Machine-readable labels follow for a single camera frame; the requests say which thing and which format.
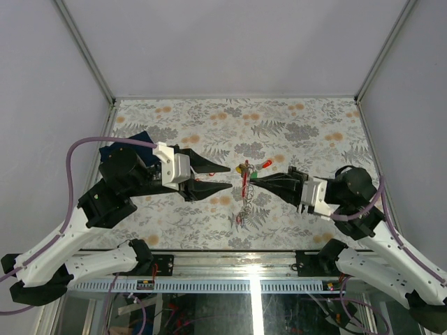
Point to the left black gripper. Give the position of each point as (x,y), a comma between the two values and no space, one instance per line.
(194,189)

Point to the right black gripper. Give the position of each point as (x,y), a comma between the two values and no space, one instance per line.
(286,185)

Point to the red handled metal keyring holder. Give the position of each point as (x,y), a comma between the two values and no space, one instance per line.
(245,193)

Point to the yellow key tag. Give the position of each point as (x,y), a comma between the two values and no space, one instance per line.
(240,169)

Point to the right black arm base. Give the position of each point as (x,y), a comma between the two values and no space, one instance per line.
(312,264)

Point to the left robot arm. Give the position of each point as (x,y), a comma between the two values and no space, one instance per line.
(46,272)

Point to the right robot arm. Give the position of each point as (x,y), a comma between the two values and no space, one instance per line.
(348,199)

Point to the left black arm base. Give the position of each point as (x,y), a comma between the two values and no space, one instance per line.
(161,266)

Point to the far red key tag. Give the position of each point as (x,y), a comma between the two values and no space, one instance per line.
(263,165)

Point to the dark blue folded cloth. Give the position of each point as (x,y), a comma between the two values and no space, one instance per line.
(145,153)

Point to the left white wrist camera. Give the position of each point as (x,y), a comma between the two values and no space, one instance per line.
(175,167)

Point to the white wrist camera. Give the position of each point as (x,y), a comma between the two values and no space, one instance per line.
(175,167)
(313,198)

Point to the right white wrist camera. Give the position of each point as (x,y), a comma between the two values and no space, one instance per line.
(313,198)

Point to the aluminium front rail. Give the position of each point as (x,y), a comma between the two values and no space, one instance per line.
(244,261)

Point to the slotted white cable duct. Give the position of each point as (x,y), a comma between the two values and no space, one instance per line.
(166,285)

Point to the left aluminium corner post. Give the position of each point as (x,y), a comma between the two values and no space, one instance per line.
(80,43)

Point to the aluminium corner post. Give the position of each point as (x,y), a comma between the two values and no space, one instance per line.
(80,43)
(403,16)

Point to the right aluminium corner post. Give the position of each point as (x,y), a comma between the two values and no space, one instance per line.
(403,16)

